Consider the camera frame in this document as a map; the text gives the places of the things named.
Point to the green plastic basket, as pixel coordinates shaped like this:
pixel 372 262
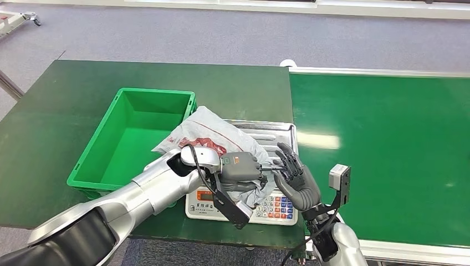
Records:
pixel 128 147

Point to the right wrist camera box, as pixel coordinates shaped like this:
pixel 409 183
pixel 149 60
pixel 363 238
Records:
pixel 339 180

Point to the white electronic scale body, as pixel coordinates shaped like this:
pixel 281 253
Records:
pixel 279 211

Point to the green belt conveyor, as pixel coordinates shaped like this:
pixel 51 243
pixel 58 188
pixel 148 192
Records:
pixel 396 147

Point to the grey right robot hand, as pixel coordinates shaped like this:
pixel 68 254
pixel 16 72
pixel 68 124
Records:
pixel 301 187

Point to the white wheeled cart frame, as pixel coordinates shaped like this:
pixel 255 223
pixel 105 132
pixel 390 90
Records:
pixel 11 20

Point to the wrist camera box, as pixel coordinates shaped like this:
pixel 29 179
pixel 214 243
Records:
pixel 339 180
pixel 231 209

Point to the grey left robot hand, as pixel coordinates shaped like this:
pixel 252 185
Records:
pixel 240 172

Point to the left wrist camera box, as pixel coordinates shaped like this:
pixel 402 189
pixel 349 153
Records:
pixel 231 209

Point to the white conveyor roller cap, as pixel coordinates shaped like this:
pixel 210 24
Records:
pixel 288 63

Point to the grey metal bar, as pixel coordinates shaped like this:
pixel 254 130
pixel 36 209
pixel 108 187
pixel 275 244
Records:
pixel 9 86

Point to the white mailer package red print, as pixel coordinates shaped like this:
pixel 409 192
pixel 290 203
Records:
pixel 209 132

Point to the dark green table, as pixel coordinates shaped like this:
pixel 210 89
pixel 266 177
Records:
pixel 55 147

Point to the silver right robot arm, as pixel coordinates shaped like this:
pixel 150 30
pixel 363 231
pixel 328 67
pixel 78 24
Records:
pixel 345 246

